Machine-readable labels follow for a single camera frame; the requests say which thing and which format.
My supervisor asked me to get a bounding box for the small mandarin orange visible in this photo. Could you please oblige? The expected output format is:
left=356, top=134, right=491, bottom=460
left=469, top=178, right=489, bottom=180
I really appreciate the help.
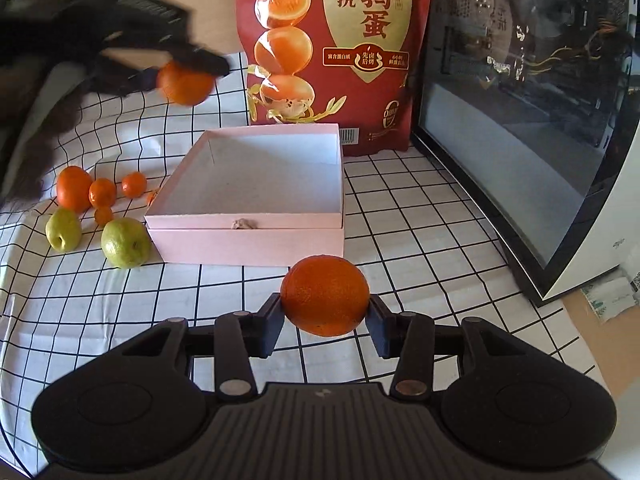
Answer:
left=122, top=171, right=148, bottom=200

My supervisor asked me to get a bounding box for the medium mandarin orange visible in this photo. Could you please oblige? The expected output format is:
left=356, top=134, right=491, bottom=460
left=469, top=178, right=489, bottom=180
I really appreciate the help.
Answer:
left=89, top=178, right=117, bottom=209

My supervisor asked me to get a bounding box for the large pointed orange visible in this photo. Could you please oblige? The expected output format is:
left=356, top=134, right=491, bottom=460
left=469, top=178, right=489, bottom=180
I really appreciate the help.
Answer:
left=56, top=166, right=93, bottom=214

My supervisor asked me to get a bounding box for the tiny kumquat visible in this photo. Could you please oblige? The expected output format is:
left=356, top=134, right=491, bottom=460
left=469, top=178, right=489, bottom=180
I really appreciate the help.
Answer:
left=94, top=206, right=114, bottom=228

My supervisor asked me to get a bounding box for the green guava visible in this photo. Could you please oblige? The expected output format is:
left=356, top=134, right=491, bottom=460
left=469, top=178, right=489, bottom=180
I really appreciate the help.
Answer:
left=46, top=208, right=82, bottom=252
left=101, top=218, right=152, bottom=269

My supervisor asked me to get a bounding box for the orange fruit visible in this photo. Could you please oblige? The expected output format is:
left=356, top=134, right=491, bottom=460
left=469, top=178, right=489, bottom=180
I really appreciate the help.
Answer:
left=146, top=190, right=157, bottom=206

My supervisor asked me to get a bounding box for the red quail egg bag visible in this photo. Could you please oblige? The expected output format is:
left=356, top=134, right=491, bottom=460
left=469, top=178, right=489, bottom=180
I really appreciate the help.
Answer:
left=235, top=0, right=431, bottom=156

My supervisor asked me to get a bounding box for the pink open gift box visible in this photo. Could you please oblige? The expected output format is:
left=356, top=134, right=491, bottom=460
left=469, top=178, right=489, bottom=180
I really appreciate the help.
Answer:
left=145, top=124, right=345, bottom=268

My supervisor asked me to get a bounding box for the white grid tablecloth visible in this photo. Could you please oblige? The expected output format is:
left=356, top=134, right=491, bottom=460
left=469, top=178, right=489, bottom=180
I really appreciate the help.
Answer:
left=1, top=53, right=601, bottom=475

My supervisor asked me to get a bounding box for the white label sticker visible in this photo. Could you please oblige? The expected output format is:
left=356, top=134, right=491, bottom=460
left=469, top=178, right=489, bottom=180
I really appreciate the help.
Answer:
left=582, top=269, right=639, bottom=324

